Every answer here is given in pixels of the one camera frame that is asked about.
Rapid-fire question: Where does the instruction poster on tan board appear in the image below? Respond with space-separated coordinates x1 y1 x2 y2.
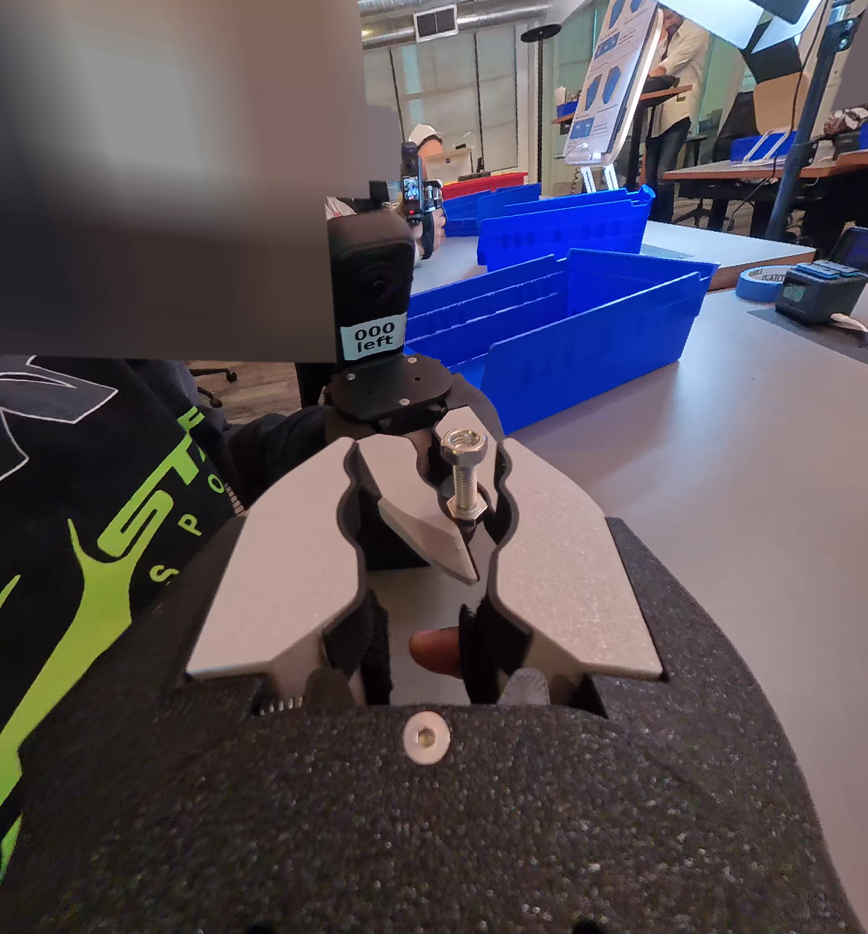
561 0 664 165

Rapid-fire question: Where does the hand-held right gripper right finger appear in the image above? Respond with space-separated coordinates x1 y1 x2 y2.
459 436 664 707

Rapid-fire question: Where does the person's right hand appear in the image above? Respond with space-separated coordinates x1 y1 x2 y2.
408 628 465 676

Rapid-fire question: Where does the black floor lamp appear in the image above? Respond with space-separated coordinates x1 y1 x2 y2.
520 23 562 198

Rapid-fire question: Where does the steel hex bolt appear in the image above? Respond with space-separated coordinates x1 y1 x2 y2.
447 463 490 525

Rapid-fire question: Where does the wood-topped office desk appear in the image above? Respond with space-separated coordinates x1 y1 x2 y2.
662 146 868 242

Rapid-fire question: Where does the red plastic bin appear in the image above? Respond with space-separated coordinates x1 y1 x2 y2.
441 171 530 201

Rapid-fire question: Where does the black battery charger case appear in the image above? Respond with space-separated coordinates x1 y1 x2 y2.
775 226 868 325

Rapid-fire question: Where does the cardboard box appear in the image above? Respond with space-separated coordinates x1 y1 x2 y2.
751 69 807 140

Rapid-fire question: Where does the steel hex nut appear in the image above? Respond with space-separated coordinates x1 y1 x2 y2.
440 428 487 468

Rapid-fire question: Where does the blue masking tape roll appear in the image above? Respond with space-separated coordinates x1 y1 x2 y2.
736 266 786 302

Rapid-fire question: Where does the person's left forearm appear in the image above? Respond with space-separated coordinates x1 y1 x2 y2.
222 405 333 504

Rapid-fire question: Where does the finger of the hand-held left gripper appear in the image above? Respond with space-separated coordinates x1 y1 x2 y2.
346 434 482 585

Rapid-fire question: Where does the black tripod pole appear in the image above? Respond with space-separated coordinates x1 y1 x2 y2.
765 18 858 242

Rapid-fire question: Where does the white poster stand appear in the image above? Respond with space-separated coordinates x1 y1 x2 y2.
568 142 624 197

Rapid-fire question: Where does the black hand-held camera rig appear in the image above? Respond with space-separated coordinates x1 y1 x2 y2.
368 142 438 260

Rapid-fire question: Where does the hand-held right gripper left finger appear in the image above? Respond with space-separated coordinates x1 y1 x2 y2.
186 435 394 707

